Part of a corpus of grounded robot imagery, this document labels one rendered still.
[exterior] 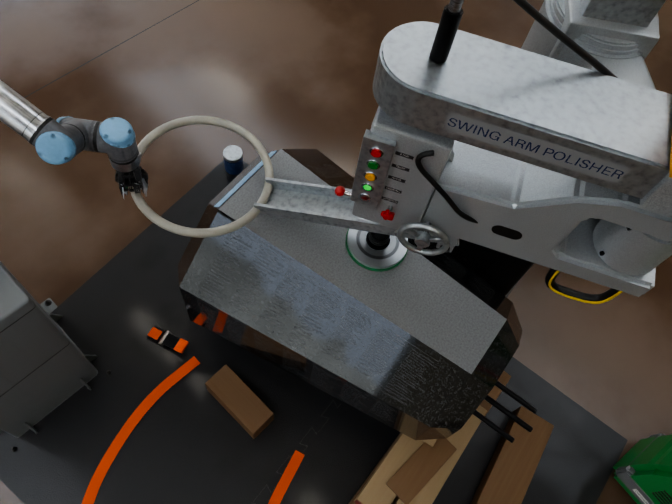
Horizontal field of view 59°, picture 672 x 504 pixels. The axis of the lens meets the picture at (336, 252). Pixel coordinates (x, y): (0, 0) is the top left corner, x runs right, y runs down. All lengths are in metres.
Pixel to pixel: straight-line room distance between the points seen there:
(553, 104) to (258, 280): 1.17
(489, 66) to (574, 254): 0.62
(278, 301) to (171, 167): 1.41
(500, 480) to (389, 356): 0.92
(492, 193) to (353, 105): 2.08
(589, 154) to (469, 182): 0.34
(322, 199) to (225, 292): 0.49
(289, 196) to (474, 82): 0.90
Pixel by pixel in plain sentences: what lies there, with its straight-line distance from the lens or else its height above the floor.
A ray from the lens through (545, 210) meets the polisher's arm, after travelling 1.57.
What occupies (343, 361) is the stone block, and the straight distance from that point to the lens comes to 2.06.
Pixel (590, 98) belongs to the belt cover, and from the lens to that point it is 1.45.
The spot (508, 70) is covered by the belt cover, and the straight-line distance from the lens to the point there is 1.42.
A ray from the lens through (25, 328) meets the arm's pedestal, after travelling 2.22.
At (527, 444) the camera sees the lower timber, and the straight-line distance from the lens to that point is 2.79.
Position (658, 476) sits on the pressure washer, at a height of 0.32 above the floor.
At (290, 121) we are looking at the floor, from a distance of 3.45.
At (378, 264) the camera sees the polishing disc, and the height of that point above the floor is 0.88.
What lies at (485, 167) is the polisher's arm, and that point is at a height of 1.42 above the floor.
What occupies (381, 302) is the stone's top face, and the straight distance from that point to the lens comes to 1.99.
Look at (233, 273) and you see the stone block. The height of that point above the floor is 0.72.
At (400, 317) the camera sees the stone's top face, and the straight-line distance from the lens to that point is 1.98.
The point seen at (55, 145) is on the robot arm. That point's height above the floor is 1.33.
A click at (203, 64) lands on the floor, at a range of 3.75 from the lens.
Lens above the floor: 2.66
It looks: 62 degrees down
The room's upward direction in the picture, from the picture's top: 12 degrees clockwise
